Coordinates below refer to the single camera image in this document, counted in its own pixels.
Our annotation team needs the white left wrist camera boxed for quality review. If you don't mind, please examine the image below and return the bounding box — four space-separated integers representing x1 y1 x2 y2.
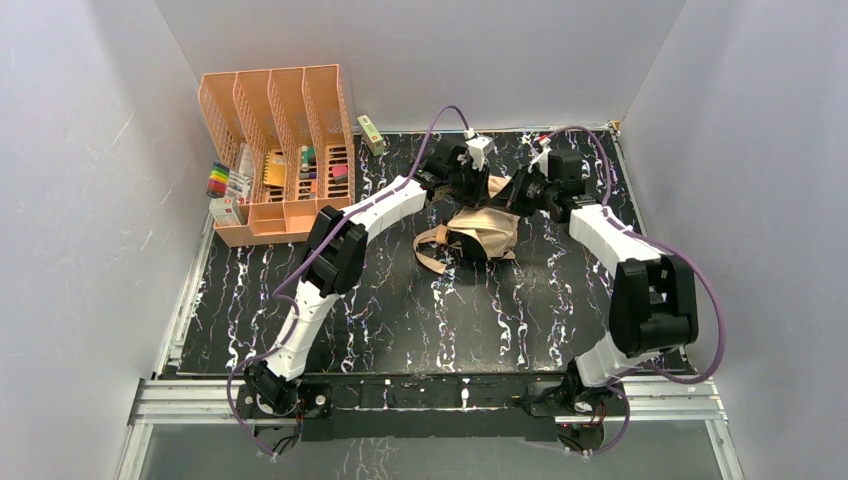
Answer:
466 135 494 171

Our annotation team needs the pink eraser in organizer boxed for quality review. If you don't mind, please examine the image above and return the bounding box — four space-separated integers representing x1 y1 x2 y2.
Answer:
331 164 349 185

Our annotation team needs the aluminium table edge rail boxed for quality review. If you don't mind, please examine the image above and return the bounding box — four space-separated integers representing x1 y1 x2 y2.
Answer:
115 119 747 480

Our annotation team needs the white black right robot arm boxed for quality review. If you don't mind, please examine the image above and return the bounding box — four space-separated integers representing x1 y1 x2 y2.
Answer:
489 148 698 394

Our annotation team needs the green white small box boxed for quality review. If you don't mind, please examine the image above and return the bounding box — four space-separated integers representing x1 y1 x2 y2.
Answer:
357 115 385 157

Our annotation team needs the yellow notebook in organizer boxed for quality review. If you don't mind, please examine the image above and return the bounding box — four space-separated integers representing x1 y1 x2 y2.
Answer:
262 150 287 188

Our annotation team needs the peach plastic desk organizer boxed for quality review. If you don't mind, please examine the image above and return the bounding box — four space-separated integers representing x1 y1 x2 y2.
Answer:
198 64 356 248

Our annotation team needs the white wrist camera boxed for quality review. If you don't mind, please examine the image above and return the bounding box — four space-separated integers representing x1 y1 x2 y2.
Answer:
466 135 494 171
528 147 550 178

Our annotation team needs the colourful marker pen set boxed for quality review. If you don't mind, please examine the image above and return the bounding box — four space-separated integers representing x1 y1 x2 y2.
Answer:
206 162 231 198

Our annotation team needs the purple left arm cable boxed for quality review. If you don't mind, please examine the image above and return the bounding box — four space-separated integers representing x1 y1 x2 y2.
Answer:
225 104 473 460

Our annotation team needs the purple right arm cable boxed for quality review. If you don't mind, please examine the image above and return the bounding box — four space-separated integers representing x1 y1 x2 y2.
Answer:
539 125 728 457

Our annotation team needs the small white cardboard box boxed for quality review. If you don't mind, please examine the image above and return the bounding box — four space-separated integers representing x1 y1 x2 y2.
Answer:
209 196 247 227

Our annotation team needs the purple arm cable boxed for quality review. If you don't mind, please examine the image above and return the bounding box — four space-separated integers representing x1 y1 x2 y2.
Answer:
225 104 473 460
539 125 728 457

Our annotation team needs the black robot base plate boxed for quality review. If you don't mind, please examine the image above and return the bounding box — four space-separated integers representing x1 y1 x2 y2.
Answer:
234 373 625 448

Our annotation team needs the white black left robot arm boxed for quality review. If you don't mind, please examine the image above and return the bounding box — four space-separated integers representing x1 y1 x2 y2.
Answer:
245 135 493 415

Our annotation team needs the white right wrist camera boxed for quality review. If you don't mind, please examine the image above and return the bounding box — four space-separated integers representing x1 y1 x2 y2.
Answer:
528 147 550 178

